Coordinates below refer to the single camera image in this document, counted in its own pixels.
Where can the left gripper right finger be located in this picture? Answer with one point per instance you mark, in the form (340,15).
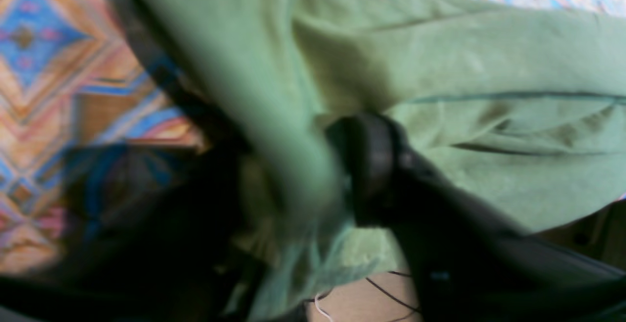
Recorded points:
(468,262)

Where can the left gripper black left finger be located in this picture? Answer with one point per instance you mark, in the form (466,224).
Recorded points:
(148,234)

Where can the green t-shirt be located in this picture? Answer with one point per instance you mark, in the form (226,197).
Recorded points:
(520,107)

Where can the patterned tablecloth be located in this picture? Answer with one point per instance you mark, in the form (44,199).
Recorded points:
(86,73)

